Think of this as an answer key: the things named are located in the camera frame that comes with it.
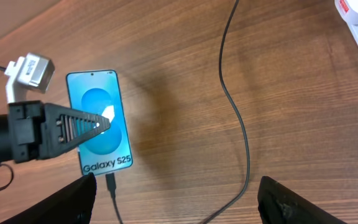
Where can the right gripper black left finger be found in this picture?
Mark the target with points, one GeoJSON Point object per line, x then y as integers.
{"type": "Point", "coordinates": [72, 204]}

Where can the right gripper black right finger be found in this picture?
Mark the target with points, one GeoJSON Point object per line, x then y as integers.
{"type": "Point", "coordinates": [280, 205]}

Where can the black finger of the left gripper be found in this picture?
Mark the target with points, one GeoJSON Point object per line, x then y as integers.
{"type": "Point", "coordinates": [64, 129]}

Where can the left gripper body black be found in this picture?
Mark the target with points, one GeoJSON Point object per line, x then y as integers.
{"type": "Point", "coordinates": [25, 119]}

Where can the blue Galaxy S25 smartphone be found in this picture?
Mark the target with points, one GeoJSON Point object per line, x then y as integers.
{"type": "Point", "coordinates": [98, 92]}

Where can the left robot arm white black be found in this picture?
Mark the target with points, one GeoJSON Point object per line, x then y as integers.
{"type": "Point", "coordinates": [5, 143]}

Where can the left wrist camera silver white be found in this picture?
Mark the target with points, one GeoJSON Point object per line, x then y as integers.
{"type": "Point", "coordinates": [30, 73]}

